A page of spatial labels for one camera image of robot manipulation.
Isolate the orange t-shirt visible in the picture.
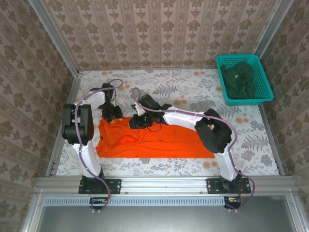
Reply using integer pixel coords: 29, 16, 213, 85
96, 116, 217, 160

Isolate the teal plastic basket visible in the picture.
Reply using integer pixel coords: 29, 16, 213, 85
215, 54, 275, 106

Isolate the floral patterned table cover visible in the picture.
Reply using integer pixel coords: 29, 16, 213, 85
56, 69, 281, 176

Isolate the black connector socket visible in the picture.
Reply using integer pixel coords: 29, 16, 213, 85
224, 196, 242, 209
89, 197, 110, 210

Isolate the dark green t-shirt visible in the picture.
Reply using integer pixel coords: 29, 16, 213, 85
221, 61, 256, 100

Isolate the grey metal sheet panel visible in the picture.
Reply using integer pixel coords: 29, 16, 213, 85
36, 195, 297, 232

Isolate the thin black wire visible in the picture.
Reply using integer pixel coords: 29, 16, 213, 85
147, 122, 163, 133

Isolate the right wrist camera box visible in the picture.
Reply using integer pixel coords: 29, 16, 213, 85
131, 102, 145, 117

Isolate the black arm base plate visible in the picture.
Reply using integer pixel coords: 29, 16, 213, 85
78, 178, 121, 195
206, 178, 252, 195

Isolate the wide aluminium base rail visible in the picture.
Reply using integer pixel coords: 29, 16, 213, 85
36, 176, 296, 194

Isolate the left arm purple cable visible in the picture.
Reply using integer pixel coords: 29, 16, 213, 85
74, 78, 124, 215

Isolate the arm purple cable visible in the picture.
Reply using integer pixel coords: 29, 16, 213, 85
74, 78, 124, 215
132, 87, 254, 213

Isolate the slotted grey cable duct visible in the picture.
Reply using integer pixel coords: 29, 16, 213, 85
44, 196, 226, 207

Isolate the aluminium frame post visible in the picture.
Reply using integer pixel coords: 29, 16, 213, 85
28, 0, 80, 75
247, 0, 295, 73

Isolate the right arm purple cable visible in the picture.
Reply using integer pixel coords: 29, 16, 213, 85
132, 87, 254, 213

